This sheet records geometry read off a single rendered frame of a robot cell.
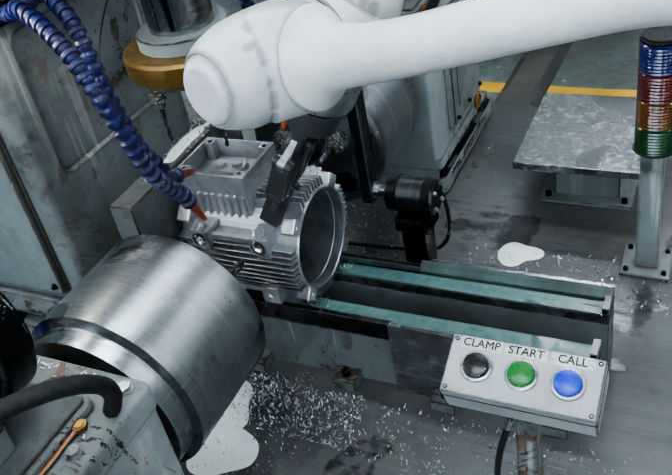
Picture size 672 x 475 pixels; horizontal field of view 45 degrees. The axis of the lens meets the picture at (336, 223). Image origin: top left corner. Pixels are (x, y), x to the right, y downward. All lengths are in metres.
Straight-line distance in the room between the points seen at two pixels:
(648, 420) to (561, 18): 0.67
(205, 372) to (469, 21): 0.51
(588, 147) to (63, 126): 0.91
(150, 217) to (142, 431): 0.42
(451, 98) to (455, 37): 0.91
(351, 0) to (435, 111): 0.72
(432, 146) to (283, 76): 0.87
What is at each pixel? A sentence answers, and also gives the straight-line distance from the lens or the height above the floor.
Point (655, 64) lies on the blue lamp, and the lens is 1.26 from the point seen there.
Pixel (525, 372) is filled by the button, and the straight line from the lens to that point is 0.92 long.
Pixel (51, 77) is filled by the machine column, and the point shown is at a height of 1.31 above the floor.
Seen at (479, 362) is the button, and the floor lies 1.07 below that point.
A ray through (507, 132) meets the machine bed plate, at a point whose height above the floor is 0.80.
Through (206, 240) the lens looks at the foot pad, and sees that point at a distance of 1.22.
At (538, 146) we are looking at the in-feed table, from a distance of 1.58.
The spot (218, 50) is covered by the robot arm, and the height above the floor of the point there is 1.46.
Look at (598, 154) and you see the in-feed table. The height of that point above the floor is 0.92.
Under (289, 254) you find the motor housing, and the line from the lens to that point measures 1.17.
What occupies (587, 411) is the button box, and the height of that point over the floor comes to 1.06.
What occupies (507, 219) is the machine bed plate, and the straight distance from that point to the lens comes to 1.59.
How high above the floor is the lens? 1.74
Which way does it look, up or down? 35 degrees down
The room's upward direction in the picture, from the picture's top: 12 degrees counter-clockwise
